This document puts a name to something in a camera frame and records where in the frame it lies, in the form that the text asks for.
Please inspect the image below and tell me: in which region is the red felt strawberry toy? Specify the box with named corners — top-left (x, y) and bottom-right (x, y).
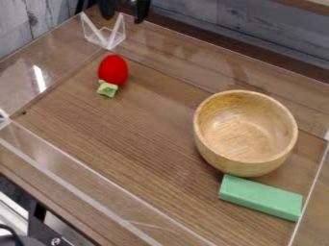
top-left (96, 55), bottom-right (128, 98)

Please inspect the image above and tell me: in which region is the black cable under table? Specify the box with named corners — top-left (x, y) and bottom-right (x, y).
top-left (0, 224), bottom-right (22, 246)

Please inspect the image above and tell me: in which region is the green rectangular sponge block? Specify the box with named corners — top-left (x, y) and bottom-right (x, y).
top-left (217, 174), bottom-right (302, 222)

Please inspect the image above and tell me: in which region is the light wooden bowl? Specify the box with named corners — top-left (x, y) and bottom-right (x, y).
top-left (192, 89), bottom-right (298, 177)

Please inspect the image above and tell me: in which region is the clear acrylic corner bracket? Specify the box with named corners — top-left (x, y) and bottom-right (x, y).
top-left (80, 12), bottom-right (125, 50)

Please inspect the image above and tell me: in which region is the clear acrylic front wall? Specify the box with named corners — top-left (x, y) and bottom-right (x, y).
top-left (0, 112), bottom-right (215, 246)

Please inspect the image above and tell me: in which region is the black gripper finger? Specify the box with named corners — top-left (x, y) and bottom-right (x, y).
top-left (133, 0), bottom-right (151, 24)
top-left (98, 0), bottom-right (114, 19)

